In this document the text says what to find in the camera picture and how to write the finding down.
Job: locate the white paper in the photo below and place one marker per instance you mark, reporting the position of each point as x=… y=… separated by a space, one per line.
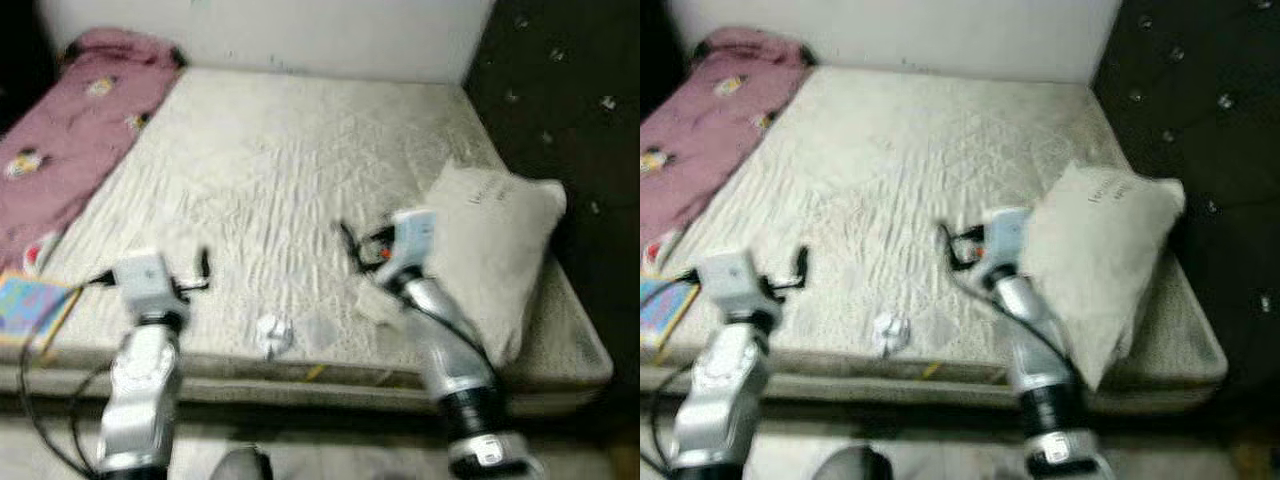
x=272 y=335
x=890 y=335

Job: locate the white pillow with writing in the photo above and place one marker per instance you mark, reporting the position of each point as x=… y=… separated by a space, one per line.
x=480 y=250
x=1100 y=250

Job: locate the colourful picture puzzle board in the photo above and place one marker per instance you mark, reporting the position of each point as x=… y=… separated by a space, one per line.
x=665 y=310
x=25 y=305

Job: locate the pink cartoon mouse blanket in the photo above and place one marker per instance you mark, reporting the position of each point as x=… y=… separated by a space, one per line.
x=70 y=130
x=700 y=130

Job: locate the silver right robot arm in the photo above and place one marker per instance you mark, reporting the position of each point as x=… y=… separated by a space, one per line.
x=1040 y=370
x=450 y=360

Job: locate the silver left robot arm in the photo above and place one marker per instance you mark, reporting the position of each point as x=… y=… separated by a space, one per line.
x=140 y=400
x=720 y=400

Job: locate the white quilted mattress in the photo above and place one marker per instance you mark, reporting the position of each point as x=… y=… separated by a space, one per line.
x=900 y=180
x=280 y=180

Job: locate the grey left robot leg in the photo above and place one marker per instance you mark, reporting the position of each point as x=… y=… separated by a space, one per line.
x=242 y=465
x=852 y=465

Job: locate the black tufted headboard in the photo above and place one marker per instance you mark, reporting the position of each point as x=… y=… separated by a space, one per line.
x=1200 y=60
x=570 y=60

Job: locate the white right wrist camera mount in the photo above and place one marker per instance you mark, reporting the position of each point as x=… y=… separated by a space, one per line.
x=412 y=235
x=1008 y=238

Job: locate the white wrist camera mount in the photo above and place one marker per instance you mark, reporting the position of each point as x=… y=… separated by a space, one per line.
x=145 y=275
x=1008 y=238
x=412 y=235
x=730 y=280

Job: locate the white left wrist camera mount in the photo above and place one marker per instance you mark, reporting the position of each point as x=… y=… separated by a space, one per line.
x=730 y=280
x=145 y=275

